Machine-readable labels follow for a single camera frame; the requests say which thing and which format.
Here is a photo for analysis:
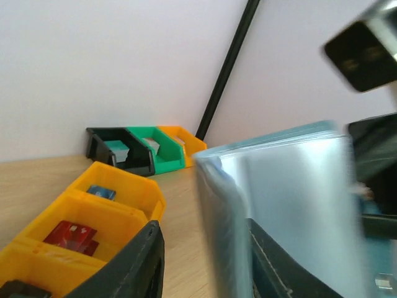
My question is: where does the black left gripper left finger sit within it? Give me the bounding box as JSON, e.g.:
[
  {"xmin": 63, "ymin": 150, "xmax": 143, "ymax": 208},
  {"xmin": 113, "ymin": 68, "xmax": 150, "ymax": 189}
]
[{"xmin": 66, "ymin": 220, "xmax": 165, "ymax": 298}]

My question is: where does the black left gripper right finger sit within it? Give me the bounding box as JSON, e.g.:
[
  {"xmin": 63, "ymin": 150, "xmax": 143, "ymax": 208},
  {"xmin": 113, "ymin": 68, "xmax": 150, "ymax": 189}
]
[{"xmin": 248, "ymin": 219, "xmax": 341, "ymax": 298}]

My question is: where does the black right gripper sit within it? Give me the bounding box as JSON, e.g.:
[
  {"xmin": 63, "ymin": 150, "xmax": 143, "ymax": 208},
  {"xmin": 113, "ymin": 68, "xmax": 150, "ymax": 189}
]
[{"xmin": 347, "ymin": 113, "xmax": 396, "ymax": 239}]

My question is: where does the blue credit card stack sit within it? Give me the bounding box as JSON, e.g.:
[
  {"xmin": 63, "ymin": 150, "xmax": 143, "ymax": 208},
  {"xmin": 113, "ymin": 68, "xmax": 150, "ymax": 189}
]
[{"xmin": 87, "ymin": 185, "xmax": 116, "ymax": 201}]

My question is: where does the blue card holder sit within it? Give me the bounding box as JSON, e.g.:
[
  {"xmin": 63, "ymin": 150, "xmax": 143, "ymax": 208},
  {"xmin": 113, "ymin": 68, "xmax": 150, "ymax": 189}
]
[{"xmin": 194, "ymin": 121, "xmax": 396, "ymax": 297}]

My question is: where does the yellow bin with red cards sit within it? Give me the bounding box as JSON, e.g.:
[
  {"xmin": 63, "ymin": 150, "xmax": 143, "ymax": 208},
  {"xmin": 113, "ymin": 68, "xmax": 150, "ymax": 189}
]
[{"xmin": 14, "ymin": 194, "xmax": 148, "ymax": 263}]

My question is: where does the red credit card stack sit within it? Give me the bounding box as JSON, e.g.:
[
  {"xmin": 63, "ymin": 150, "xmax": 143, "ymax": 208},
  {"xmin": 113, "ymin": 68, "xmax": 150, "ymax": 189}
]
[{"xmin": 43, "ymin": 220, "xmax": 99, "ymax": 256}]

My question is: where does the yellow bin with blue cards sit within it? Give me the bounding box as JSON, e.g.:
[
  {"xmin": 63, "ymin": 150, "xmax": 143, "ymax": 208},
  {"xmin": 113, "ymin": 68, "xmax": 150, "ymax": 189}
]
[{"xmin": 67, "ymin": 161, "xmax": 166, "ymax": 221}]

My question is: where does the teal card deck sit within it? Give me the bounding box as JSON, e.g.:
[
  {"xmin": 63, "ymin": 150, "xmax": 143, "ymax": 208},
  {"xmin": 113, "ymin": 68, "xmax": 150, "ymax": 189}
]
[{"xmin": 105, "ymin": 140, "xmax": 130, "ymax": 163}]

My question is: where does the black credit card stack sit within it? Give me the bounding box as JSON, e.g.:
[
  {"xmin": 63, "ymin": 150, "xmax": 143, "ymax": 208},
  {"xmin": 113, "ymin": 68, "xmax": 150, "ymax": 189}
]
[{"xmin": 1, "ymin": 279, "xmax": 53, "ymax": 297}]

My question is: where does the grey card deck in green bin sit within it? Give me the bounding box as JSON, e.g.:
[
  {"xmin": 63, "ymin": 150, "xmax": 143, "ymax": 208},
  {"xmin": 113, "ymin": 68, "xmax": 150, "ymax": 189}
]
[{"xmin": 144, "ymin": 138, "xmax": 160, "ymax": 155}]

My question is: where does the black storage bin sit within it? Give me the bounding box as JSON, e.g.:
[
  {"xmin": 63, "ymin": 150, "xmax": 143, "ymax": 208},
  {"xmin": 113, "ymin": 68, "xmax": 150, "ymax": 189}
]
[{"xmin": 86, "ymin": 127, "xmax": 155, "ymax": 177}]

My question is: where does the green storage bin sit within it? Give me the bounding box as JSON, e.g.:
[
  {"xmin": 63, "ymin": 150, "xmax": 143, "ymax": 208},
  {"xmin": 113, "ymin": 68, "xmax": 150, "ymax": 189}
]
[{"xmin": 127, "ymin": 127, "xmax": 185, "ymax": 174}]

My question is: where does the orange storage bin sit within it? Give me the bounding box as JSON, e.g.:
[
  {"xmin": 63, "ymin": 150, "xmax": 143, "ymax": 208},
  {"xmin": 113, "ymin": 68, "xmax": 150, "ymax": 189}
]
[{"xmin": 158, "ymin": 126, "xmax": 207, "ymax": 168}]

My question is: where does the black frame post right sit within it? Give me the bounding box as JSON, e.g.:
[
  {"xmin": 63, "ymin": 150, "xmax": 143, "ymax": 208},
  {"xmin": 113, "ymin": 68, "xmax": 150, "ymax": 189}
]
[{"xmin": 195, "ymin": 0, "xmax": 260, "ymax": 140}]

